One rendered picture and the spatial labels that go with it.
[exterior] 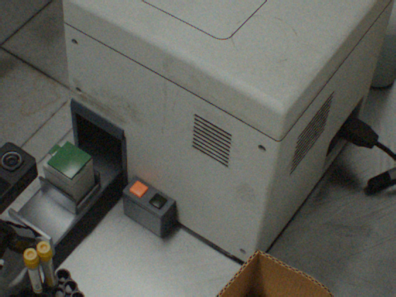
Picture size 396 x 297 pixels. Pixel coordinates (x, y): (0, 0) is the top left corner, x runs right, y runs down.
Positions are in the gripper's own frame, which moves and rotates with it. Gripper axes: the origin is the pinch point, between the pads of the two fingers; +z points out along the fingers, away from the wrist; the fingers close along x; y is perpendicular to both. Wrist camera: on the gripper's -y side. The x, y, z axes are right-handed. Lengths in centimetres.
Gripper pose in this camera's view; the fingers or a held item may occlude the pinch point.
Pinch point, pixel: (27, 232)
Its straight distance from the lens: 100.2
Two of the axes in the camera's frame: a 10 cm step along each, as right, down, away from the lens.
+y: -5.2, 8.6, -0.4
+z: 2.5, 1.9, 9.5
